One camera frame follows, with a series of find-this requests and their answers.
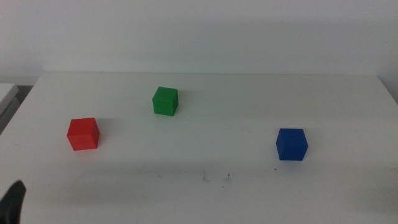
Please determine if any green cube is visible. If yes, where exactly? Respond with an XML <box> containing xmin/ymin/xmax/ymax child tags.
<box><xmin>152</xmin><ymin>86</ymin><xmax>179</xmax><ymax>117</ymax></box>

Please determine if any blue cube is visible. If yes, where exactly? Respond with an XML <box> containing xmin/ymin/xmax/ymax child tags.
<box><xmin>275</xmin><ymin>128</ymin><xmax>309</xmax><ymax>162</ymax></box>

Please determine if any red cube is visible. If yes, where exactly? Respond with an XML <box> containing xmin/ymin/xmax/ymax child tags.
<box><xmin>66</xmin><ymin>117</ymin><xmax>101</xmax><ymax>151</ymax></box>

